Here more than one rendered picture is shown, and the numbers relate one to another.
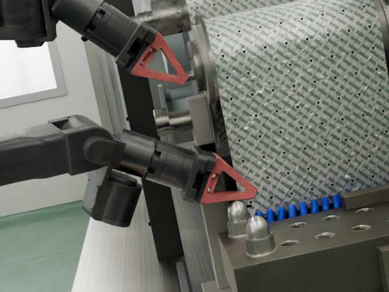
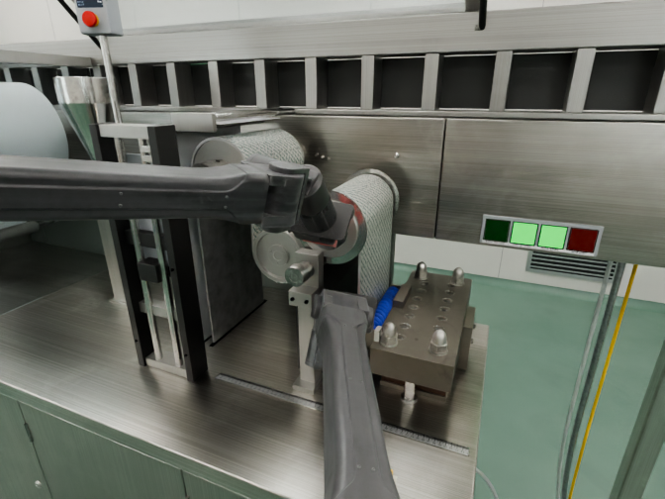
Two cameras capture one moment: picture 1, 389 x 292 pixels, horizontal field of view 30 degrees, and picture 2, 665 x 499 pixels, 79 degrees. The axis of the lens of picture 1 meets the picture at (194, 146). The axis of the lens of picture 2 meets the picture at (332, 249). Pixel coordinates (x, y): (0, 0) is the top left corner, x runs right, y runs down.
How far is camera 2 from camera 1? 98 cm
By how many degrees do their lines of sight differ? 63
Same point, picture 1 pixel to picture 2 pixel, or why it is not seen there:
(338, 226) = (428, 320)
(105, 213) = not seen: hidden behind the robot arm
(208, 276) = (271, 377)
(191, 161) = not seen: hidden behind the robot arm
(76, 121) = (342, 297)
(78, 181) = not seen: outside the picture
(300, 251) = (453, 342)
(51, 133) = (361, 314)
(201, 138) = (320, 282)
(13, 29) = (287, 216)
